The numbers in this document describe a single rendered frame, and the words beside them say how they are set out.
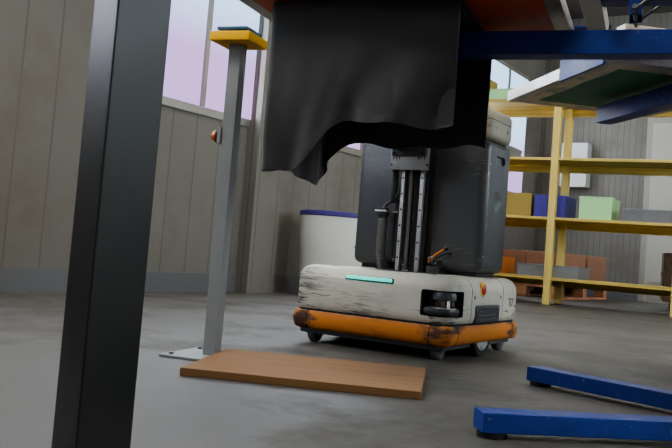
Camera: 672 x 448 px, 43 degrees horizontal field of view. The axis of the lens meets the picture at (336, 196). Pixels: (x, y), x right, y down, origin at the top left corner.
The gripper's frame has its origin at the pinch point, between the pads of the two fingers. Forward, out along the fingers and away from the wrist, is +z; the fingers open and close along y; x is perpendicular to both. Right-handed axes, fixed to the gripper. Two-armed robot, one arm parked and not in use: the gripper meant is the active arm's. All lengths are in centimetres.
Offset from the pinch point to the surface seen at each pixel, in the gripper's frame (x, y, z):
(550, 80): -76, -53, 15
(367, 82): 21.9, -21.5, 35.0
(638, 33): 4, -82, 19
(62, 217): -157, 201, 72
